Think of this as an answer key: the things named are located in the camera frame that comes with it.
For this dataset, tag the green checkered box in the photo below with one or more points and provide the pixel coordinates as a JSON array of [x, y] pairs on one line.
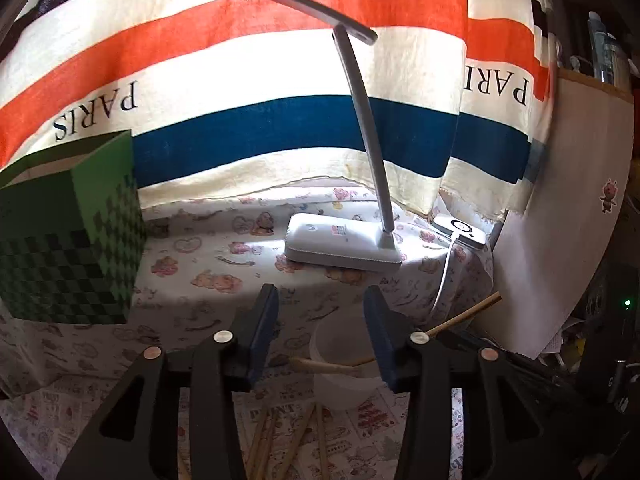
[[60, 240]]

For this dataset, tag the beige board panel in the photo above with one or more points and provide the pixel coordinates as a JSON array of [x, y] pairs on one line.
[[560, 210]]

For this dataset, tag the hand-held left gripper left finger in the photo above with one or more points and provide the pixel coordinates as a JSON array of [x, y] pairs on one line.
[[265, 330]]

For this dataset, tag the black speaker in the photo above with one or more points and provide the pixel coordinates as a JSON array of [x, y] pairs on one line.
[[600, 310]]

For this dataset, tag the clear blue bottle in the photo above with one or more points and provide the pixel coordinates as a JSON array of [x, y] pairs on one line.
[[597, 45]]

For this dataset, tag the cartoon pig sticker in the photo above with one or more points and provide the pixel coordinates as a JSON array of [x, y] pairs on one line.
[[608, 195]]

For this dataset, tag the striped curtain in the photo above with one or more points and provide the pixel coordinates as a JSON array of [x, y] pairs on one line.
[[225, 70]]

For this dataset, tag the clear bottle with dark cap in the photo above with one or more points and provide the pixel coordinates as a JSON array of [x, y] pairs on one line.
[[616, 60]]

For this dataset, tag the translucent white plastic cup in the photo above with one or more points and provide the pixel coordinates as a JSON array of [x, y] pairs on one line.
[[340, 345]]

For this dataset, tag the white desk lamp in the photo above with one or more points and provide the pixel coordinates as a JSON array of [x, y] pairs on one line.
[[325, 245]]

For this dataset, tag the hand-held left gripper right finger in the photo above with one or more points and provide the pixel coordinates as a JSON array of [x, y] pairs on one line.
[[380, 340]]

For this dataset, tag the cartoon printed tablecloth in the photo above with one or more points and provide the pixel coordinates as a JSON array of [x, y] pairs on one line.
[[200, 280]]

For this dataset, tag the stack of papers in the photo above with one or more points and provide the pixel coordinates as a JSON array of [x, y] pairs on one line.
[[562, 342]]

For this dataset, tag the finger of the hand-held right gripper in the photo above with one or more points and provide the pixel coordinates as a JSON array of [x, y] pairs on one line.
[[540, 377]]

